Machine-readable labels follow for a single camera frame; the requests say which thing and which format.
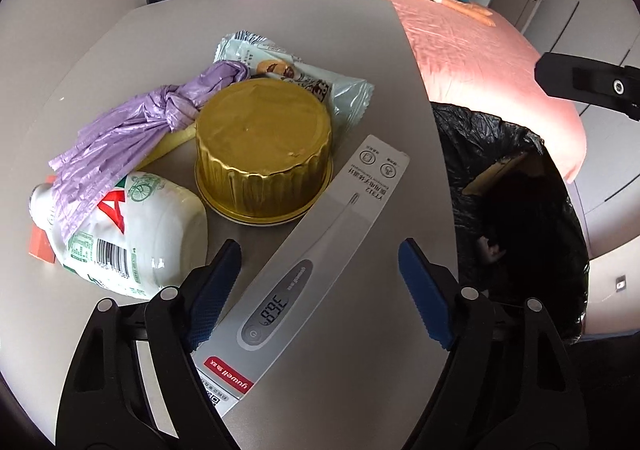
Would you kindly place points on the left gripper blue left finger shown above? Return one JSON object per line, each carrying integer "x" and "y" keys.
{"x": 211, "y": 292}

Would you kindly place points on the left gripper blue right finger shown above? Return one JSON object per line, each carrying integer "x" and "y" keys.
{"x": 419, "y": 275}

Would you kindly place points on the white thermometer box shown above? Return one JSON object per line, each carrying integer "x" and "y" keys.
{"x": 290, "y": 287}

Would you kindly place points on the orange red small box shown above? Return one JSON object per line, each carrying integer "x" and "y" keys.
{"x": 42, "y": 244}

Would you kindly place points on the black trash bag bin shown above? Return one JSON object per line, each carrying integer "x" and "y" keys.
{"x": 521, "y": 239}

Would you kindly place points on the white milk bottle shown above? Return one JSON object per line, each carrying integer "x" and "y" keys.
{"x": 146, "y": 234}

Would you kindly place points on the cardboard piece in bin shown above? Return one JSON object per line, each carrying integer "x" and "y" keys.
{"x": 490, "y": 176}

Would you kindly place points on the pink bed sheet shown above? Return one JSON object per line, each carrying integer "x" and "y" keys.
{"x": 490, "y": 69}

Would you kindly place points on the gold foil container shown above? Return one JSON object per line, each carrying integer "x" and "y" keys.
{"x": 263, "y": 151}

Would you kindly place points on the yellow paper piece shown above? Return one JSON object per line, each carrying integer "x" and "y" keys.
{"x": 168, "y": 143}

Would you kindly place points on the purple plastic bag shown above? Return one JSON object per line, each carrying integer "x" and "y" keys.
{"x": 113, "y": 145}

